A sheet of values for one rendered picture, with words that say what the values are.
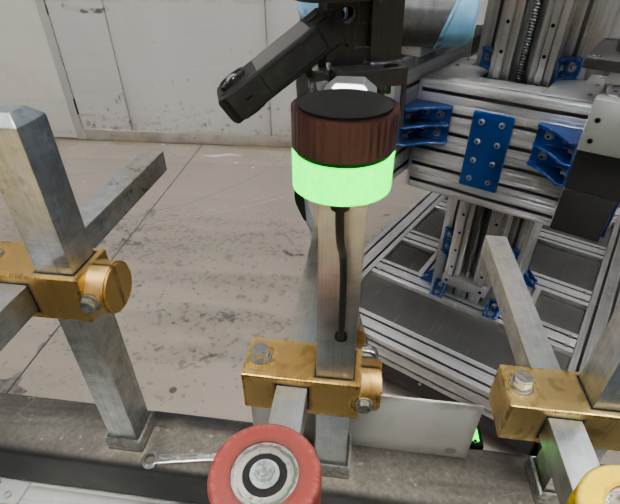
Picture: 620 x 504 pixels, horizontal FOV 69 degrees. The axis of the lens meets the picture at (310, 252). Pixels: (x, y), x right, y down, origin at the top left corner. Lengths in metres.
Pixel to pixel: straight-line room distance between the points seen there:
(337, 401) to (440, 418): 0.14
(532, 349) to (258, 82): 0.38
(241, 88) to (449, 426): 0.42
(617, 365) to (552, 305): 1.25
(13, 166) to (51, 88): 3.31
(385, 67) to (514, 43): 0.78
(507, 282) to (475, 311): 0.93
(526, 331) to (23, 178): 0.50
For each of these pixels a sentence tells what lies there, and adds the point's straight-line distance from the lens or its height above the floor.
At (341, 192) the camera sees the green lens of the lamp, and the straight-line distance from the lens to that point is 0.25.
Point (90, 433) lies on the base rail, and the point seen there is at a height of 0.70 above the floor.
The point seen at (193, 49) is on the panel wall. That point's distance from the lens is 3.18.
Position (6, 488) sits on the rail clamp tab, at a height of 0.63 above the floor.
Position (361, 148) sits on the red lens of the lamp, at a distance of 0.24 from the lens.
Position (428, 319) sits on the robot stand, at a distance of 1.50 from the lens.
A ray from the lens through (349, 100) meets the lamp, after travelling 0.26.
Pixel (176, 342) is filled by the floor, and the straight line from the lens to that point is 1.74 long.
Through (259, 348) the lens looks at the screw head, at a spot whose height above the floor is 0.88.
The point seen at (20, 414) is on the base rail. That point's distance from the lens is 0.73.
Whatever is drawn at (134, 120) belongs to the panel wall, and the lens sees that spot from 3.49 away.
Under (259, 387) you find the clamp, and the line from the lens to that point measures 0.46.
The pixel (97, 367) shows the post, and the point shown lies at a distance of 0.53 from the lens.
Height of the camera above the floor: 1.21
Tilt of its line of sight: 35 degrees down
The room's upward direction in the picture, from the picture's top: straight up
